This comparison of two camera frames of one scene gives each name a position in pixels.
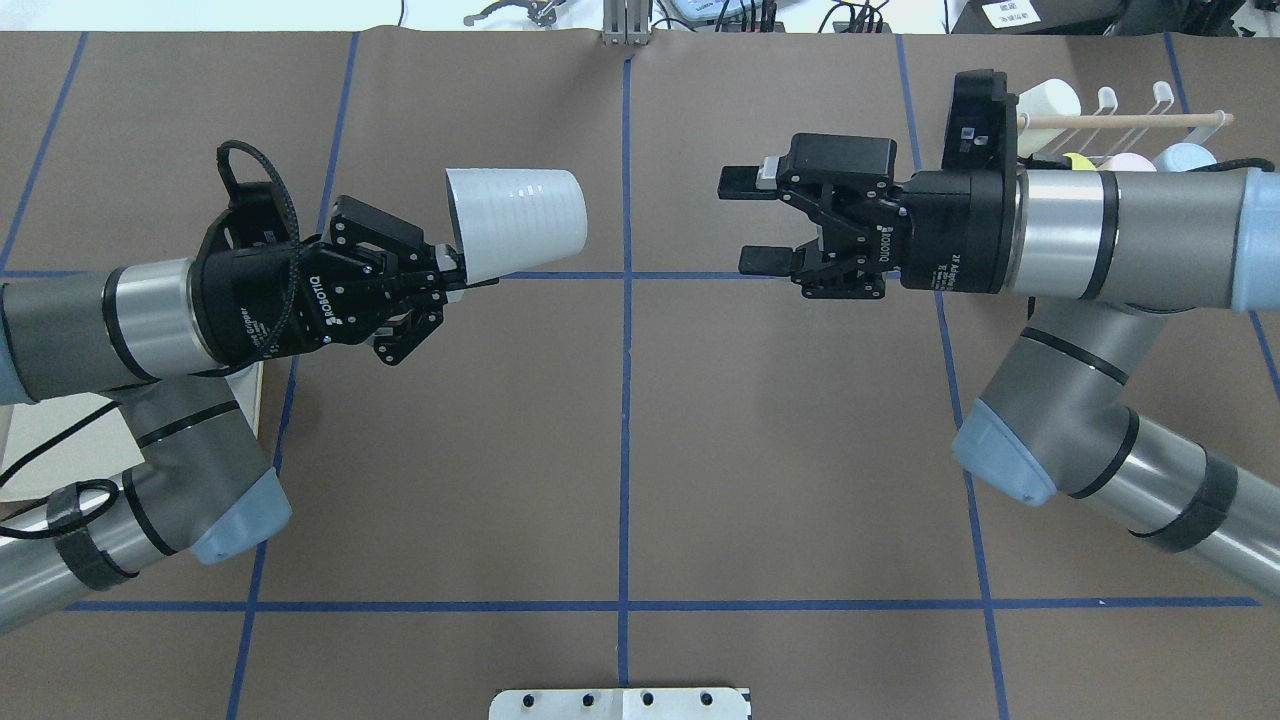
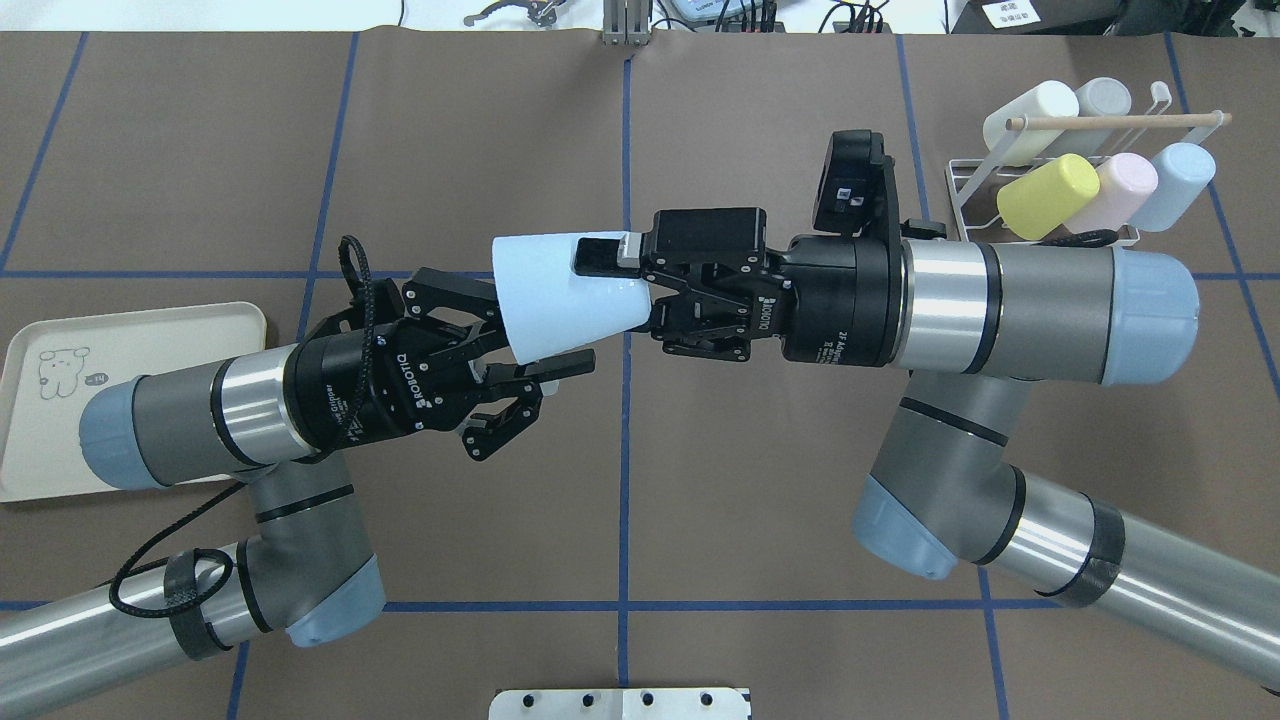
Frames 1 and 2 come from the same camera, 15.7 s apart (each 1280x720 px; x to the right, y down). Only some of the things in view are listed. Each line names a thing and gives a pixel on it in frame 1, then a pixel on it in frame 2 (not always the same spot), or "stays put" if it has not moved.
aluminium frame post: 625,22 stays put
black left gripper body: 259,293 -> 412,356
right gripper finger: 749,182 -> 609,257
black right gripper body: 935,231 -> 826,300
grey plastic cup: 510,218 -> 1102,96
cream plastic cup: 1051,97 stays put
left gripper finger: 457,296 -> 556,367
